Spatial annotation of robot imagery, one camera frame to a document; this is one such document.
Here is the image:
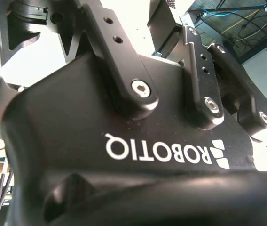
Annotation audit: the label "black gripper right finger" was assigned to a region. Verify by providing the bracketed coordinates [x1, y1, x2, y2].
[182, 25, 267, 145]

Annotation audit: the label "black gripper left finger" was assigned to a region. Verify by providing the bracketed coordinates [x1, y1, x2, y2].
[6, 0, 159, 118]

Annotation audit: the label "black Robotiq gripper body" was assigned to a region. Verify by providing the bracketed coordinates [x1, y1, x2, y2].
[1, 53, 267, 226]

